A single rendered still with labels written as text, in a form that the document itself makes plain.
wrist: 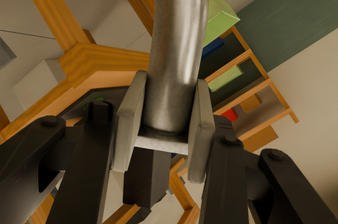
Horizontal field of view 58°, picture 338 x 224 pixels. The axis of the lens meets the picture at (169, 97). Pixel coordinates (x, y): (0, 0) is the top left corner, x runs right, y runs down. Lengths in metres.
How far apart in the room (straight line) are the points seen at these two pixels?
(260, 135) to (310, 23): 2.16
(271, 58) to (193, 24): 5.78
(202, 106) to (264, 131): 5.37
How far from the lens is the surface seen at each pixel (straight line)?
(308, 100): 6.00
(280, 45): 5.96
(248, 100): 5.45
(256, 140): 5.54
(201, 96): 0.16
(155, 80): 0.17
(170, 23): 0.16
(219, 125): 0.15
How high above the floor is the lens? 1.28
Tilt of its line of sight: 6 degrees down
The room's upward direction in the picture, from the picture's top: 148 degrees clockwise
